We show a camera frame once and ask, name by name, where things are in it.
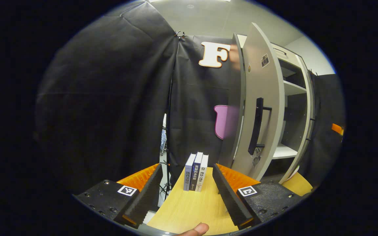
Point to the white cabinet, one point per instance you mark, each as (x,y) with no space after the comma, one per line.
(289,87)

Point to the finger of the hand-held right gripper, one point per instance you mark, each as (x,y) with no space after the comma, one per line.
(337,128)

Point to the dark blue book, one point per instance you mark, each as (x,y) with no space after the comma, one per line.
(195,172)

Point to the light blue book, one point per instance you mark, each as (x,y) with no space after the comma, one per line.
(189,173)

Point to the white cabinet flap door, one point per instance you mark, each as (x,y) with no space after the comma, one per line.
(292,60)

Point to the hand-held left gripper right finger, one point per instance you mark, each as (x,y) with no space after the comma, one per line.
(230,200)

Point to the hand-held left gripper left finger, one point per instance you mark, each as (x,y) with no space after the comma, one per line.
(148,196)

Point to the white book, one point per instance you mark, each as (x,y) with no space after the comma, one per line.
(202,173)

